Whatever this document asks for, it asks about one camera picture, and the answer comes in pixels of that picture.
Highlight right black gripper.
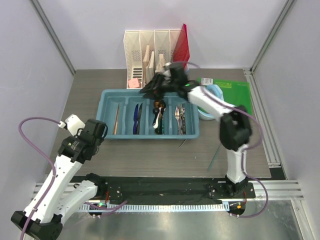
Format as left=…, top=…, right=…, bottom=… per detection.
left=140, top=72, right=179, bottom=101

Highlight black measuring spoon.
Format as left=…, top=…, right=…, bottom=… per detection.
left=152, top=108, right=160, bottom=126

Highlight purple handled utensil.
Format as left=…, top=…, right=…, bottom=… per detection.
left=132, top=103, right=139, bottom=135

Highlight blue plastic cutlery tray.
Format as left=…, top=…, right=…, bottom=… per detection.
left=96, top=89, right=200, bottom=140

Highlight white ceramic spoon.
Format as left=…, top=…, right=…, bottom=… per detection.
left=152, top=109, right=161, bottom=129

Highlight patterned handle fork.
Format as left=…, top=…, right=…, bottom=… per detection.
left=180, top=114, right=186, bottom=135

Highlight black knife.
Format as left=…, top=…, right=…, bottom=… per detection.
left=136, top=103, right=143, bottom=135

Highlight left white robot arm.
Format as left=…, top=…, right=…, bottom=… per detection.
left=11, top=114, right=108, bottom=240

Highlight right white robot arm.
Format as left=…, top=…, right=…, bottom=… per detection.
left=140, top=62, right=252, bottom=198

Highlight wooden board middle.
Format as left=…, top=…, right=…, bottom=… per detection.
left=146, top=51, right=155, bottom=84

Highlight pink cube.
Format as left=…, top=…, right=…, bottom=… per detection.
left=127, top=78, right=141, bottom=89

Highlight wooden board right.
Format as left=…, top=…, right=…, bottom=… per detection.
left=155, top=53, right=166, bottom=73

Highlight light wooden board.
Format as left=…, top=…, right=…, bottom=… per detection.
left=141, top=45, right=150, bottom=87

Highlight white file organizer rack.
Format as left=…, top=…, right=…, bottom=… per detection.
left=123, top=29, right=181, bottom=89

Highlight blue headphones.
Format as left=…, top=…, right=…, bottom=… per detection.
left=197, top=84, right=224, bottom=121

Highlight green cutting mat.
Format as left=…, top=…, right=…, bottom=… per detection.
left=197, top=77, right=253, bottom=115

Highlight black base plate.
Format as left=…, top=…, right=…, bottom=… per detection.
left=72, top=174, right=256, bottom=205

